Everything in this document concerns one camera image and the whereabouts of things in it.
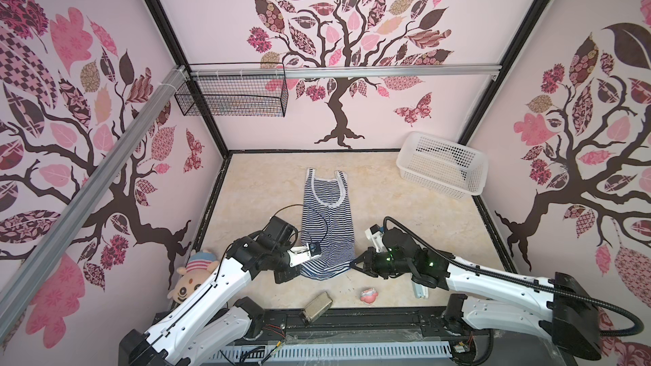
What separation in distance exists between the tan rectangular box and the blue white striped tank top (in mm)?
89

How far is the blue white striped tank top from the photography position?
0.85 metres

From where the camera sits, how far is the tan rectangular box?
0.74 meters
